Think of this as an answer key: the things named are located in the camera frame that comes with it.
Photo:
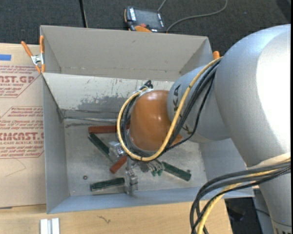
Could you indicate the red-brown flat block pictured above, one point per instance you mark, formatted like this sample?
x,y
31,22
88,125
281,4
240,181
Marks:
x,y
101,129
117,165

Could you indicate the grey metal bin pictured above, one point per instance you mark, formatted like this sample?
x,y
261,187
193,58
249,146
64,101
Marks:
x,y
117,55

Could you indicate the dark green flat block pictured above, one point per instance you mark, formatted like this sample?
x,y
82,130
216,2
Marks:
x,y
99,143
107,184
178,171

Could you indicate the brown cardboard board red print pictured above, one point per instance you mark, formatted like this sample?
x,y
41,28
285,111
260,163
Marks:
x,y
19,179

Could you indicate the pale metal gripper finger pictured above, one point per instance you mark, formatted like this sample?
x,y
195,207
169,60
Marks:
x,y
131,182
116,149

